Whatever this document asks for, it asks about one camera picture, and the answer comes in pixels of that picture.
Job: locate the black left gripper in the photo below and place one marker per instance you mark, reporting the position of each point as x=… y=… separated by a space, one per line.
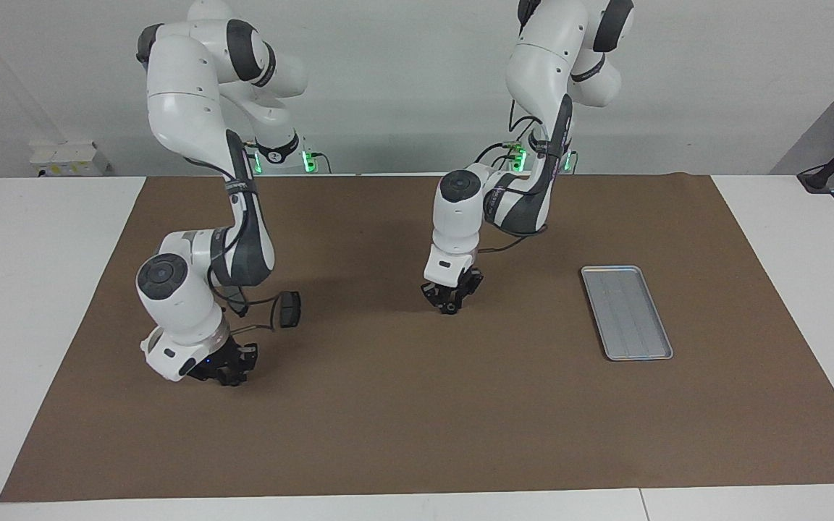
x=453 y=286

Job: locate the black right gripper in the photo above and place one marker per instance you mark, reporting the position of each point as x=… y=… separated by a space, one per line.
x=216 y=362

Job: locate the large black bearing gear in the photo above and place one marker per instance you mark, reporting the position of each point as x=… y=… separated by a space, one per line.
x=450 y=310

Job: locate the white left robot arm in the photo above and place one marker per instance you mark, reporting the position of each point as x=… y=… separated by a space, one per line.
x=540 y=58

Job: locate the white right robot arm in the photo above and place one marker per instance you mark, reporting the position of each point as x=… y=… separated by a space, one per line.
x=185 y=108

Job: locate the silver metal tray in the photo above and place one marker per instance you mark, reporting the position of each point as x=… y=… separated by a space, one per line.
x=627 y=311

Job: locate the rectangular grey brake pad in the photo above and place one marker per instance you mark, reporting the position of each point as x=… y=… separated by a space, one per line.
x=290 y=309

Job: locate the brown table mat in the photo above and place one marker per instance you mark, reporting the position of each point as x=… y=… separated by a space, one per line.
x=417 y=420

